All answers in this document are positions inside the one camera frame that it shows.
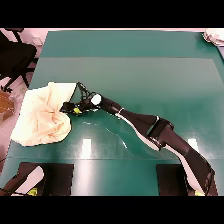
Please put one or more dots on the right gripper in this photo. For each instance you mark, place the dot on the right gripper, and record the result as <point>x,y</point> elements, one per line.
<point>70,107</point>

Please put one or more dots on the cream shirt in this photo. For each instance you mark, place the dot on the cream shirt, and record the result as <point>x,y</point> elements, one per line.
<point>41,116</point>

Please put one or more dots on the black office chair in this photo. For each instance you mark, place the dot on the black office chair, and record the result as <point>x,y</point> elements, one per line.
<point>15,55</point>

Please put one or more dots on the white garment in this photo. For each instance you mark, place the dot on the white garment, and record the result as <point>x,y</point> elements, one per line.
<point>215,36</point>

